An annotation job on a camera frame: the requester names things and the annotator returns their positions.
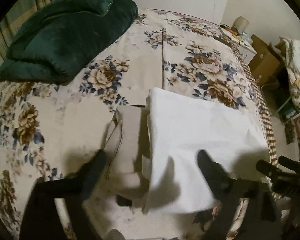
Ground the grey-green plaid curtain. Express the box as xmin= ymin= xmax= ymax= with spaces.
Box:
xmin=0 ymin=0 xmax=54 ymax=59

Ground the white cloth garment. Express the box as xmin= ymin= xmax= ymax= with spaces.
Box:
xmin=143 ymin=88 xmax=269 ymax=214

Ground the beige table lamp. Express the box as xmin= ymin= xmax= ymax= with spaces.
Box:
xmin=231 ymin=16 xmax=249 ymax=35

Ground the beige folded garment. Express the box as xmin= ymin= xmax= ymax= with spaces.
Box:
xmin=103 ymin=106 xmax=150 ymax=200

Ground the floral bed sheet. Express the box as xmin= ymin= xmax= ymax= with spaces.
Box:
xmin=0 ymin=10 xmax=277 ymax=239

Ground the dark green folded blanket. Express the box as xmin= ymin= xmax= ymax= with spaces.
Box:
xmin=0 ymin=0 xmax=138 ymax=84

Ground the brown cardboard box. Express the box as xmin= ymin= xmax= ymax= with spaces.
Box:
xmin=248 ymin=35 xmax=282 ymax=87

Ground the pile of white clothes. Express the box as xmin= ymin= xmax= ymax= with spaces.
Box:
xmin=275 ymin=36 xmax=300 ymax=111

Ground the white nightstand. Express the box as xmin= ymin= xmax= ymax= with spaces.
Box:
xmin=221 ymin=28 xmax=257 ymax=64

